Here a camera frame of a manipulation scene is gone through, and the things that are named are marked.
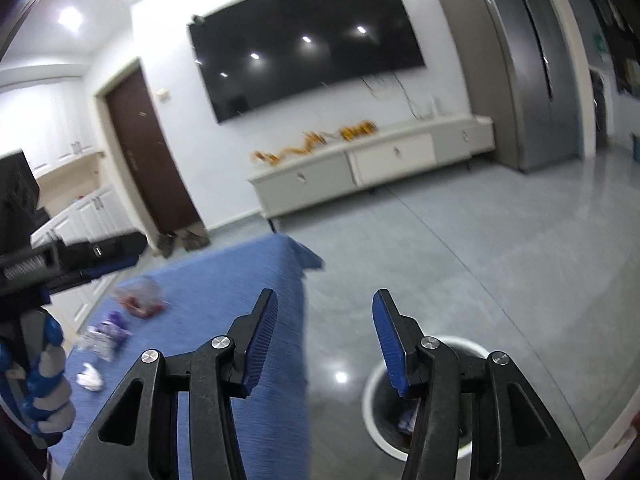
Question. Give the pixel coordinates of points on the white round trash bin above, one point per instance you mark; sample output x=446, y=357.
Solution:
x=390, y=419

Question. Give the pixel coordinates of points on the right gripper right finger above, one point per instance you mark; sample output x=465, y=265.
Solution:
x=513, y=435

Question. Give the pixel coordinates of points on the blue white gloved left hand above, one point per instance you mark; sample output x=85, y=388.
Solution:
x=35, y=394

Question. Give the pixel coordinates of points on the white wall cupboards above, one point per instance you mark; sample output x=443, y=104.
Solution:
x=48, y=121

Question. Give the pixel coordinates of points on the clear bag with red wrappers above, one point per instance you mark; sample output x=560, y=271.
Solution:
x=142, y=298

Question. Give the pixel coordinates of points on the white TV cabinet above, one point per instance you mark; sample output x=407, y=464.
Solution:
x=391, y=154

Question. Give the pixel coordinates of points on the black wall television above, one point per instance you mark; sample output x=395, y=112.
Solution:
x=257, y=52

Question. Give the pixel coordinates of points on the yellow dragon ornament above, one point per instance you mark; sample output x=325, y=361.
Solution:
x=312, y=141

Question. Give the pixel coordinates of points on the purple snack wrapper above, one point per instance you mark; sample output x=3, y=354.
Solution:
x=105, y=338

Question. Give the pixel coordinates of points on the shoes by door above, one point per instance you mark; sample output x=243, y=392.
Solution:
x=189, y=240

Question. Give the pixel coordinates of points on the dark brown door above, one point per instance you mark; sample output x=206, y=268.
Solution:
x=148, y=157

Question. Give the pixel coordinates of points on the blue shaggy rug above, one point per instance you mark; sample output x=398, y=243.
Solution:
x=206, y=294

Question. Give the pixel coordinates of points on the grey refrigerator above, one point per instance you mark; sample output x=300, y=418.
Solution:
x=519, y=69

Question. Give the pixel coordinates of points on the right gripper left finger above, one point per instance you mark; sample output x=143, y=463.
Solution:
x=135, y=434

